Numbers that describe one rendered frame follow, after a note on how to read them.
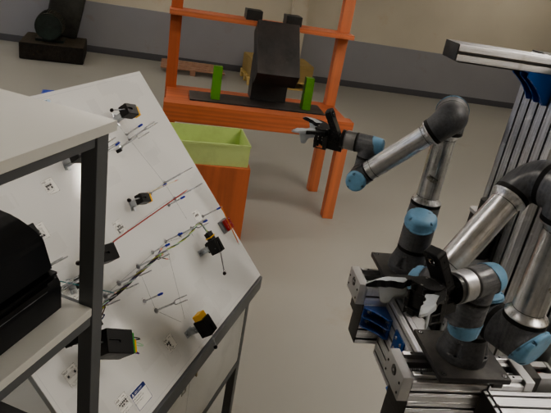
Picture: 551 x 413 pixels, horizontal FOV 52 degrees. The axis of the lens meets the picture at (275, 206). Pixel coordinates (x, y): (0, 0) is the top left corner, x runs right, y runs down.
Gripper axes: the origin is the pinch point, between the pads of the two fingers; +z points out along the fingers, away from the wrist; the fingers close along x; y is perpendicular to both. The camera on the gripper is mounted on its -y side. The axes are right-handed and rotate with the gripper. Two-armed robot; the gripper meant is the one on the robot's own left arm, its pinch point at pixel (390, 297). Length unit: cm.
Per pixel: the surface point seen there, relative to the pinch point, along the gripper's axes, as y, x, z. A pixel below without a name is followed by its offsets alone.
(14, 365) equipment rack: 9, 22, 67
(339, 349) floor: 138, 155, -137
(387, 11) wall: -98, 765, -729
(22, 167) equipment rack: -27, 18, 64
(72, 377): 44, 64, 47
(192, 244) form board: 33, 113, -11
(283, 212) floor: 114, 334, -213
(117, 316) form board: 38, 81, 29
